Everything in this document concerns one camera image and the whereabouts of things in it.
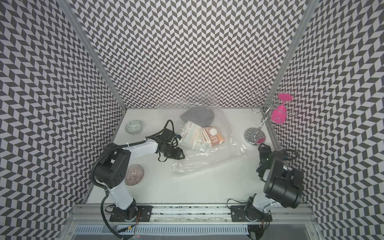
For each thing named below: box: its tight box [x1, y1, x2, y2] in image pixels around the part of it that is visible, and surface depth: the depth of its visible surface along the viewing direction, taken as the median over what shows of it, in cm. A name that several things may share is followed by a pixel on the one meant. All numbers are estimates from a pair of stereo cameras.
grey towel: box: [179, 106, 215, 128], surface depth 111 cm
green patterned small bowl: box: [124, 120, 143, 135], surface depth 107 cm
